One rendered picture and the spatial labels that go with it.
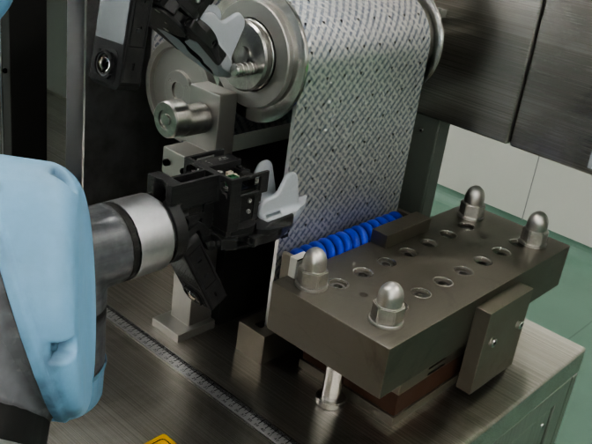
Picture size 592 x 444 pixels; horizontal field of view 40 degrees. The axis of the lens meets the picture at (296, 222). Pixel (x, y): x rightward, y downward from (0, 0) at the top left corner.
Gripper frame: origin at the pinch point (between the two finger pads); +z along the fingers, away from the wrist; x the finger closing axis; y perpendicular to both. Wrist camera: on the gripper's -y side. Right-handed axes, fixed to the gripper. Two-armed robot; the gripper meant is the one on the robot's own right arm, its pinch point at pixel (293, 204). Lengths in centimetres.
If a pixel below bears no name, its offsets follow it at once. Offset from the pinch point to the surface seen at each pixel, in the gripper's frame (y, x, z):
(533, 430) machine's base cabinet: -27.9, -25.7, 24.0
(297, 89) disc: 14.0, -0.6, -2.8
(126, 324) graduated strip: -19.0, 13.9, -12.0
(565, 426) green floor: -109, 4, 144
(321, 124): 9.2, -0.2, 2.6
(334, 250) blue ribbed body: -5.5, -3.7, 4.1
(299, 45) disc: 18.5, -0.2, -2.7
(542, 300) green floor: -109, 45, 211
